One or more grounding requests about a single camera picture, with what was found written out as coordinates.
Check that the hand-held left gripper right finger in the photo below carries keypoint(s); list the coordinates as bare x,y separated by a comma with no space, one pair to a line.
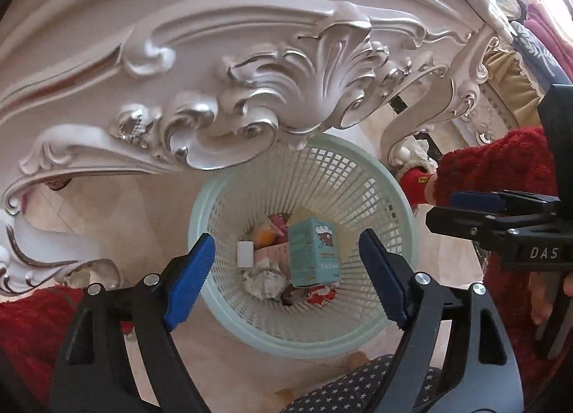
385,279

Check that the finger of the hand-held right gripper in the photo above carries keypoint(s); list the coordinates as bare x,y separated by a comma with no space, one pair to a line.
465,223
474,202

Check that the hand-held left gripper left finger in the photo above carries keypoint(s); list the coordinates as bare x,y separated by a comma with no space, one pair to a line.
188,283

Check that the white charger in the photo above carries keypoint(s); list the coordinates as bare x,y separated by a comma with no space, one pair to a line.
245,254

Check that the red wrapper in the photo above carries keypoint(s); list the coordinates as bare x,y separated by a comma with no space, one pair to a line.
320,296

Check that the white paper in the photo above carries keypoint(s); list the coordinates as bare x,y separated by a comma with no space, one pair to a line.
264,281

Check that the teal box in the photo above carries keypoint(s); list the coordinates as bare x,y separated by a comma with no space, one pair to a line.
311,256

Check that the pink box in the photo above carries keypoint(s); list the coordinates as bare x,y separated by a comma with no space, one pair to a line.
271,254

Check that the pale green mesh wastebasket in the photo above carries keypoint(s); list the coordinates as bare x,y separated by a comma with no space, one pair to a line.
358,180

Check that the person's right hand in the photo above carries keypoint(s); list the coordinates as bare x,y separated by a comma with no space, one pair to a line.
540,301

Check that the ornate beige sofa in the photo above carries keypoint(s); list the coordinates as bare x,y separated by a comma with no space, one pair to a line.
488,117

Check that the star patterned seat cushion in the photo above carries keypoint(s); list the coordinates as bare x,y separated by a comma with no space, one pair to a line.
358,386

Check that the beige fringed sofa cover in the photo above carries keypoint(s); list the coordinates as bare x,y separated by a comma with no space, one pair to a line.
519,86

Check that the grey white patterned cloth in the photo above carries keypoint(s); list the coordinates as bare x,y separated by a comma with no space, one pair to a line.
537,53

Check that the pink folded cloth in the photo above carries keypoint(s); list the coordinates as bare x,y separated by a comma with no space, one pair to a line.
550,19

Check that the brown round-patterned cushion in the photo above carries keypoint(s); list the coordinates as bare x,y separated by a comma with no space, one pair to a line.
508,1

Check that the white carved coffee table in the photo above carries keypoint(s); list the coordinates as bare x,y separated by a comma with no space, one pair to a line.
179,15

